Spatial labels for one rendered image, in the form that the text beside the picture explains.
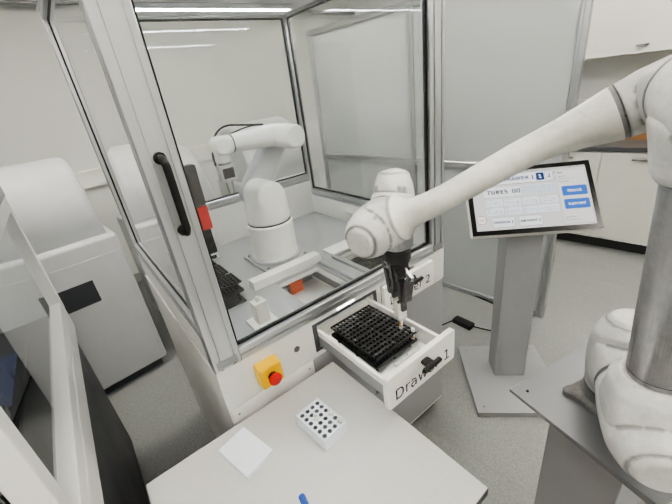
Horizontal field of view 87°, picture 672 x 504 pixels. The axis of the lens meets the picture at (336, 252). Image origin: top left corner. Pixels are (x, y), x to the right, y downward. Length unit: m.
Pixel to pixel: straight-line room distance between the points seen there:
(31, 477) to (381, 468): 0.70
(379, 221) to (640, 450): 0.62
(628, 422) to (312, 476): 0.69
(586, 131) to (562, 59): 1.59
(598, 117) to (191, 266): 0.89
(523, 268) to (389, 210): 1.26
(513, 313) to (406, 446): 1.16
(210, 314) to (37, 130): 3.15
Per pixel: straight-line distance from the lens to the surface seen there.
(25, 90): 3.96
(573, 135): 0.82
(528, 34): 2.45
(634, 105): 0.81
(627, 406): 0.90
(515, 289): 1.96
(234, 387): 1.14
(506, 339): 2.14
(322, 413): 1.10
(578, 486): 1.40
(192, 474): 1.15
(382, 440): 1.08
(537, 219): 1.74
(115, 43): 0.86
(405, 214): 0.74
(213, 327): 1.01
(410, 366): 1.03
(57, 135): 3.96
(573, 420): 1.18
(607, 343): 1.06
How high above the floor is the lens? 1.63
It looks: 25 degrees down
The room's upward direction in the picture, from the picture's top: 8 degrees counter-clockwise
